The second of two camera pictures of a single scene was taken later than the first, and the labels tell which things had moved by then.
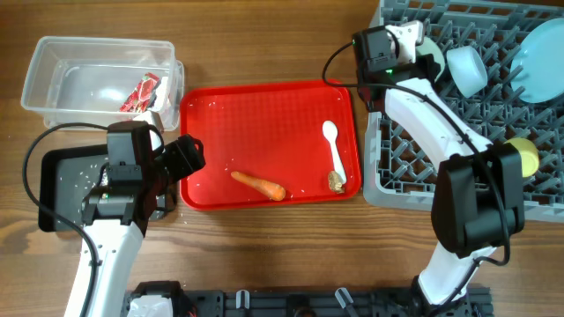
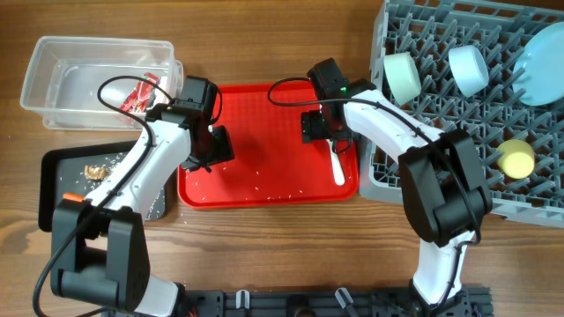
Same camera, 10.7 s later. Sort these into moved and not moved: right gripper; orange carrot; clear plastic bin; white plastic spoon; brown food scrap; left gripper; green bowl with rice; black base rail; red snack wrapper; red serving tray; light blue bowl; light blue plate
Moved: brown food scrap; right gripper; orange carrot; left gripper; green bowl with rice
Not moved: red serving tray; white plastic spoon; red snack wrapper; black base rail; light blue plate; light blue bowl; clear plastic bin
